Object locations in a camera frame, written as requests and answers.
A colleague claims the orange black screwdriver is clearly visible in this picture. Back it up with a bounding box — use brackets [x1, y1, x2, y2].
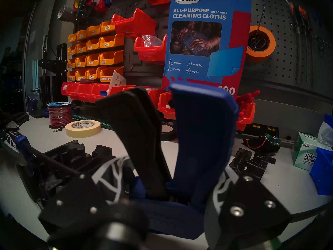
[299, 6, 312, 86]
[289, 2, 303, 83]

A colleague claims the black metal press stand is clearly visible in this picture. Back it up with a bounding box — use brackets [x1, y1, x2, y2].
[39, 43, 68, 103]

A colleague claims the blue cleaning cloths box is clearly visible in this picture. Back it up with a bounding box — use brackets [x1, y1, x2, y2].
[161, 0, 252, 96]

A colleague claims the black battery holder red wire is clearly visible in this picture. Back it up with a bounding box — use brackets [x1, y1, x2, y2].
[243, 134, 281, 154]

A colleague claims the red wire spool blue label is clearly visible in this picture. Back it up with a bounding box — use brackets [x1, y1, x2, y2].
[47, 102, 73, 129]

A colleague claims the red plastic tool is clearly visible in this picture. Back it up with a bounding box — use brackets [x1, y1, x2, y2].
[90, 0, 108, 14]

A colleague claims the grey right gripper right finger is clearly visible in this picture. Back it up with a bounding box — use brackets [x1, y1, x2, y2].
[204, 164, 291, 250]

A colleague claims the grey pegboard wall panel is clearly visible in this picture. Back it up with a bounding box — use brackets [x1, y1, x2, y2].
[73, 0, 333, 101]

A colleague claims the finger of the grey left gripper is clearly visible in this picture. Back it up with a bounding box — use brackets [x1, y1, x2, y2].
[0, 112, 29, 159]

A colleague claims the white paper packet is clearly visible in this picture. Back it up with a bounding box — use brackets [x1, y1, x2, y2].
[107, 70, 127, 94]

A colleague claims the grey duct tape roll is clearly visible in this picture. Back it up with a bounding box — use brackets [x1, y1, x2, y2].
[57, 6, 76, 24]

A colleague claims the beige masking tape roll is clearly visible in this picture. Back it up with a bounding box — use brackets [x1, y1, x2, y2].
[65, 120, 101, 138]

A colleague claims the small black printed part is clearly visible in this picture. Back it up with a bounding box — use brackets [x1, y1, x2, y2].
[246, 152, 277, 181]
[229, 148, 253, 172]

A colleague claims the green white Kimwipes box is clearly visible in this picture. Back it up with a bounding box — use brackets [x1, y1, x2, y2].
[291, 121, 333, 172]

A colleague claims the orange tape roll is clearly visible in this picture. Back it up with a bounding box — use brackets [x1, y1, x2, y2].
[246, 26, 276, 63]

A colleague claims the black tape roll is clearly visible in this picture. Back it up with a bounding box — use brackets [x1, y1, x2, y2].
[160, 121, 177, 142]

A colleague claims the blue black bar clamp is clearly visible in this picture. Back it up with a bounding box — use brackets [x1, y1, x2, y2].
[14, 82, 329, 240]

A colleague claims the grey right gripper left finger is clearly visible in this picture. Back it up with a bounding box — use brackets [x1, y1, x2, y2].
[38, 156, 132, 235]

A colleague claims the green cutting mat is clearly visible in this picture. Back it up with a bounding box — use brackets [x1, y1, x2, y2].
[72, 115, 113, 130]

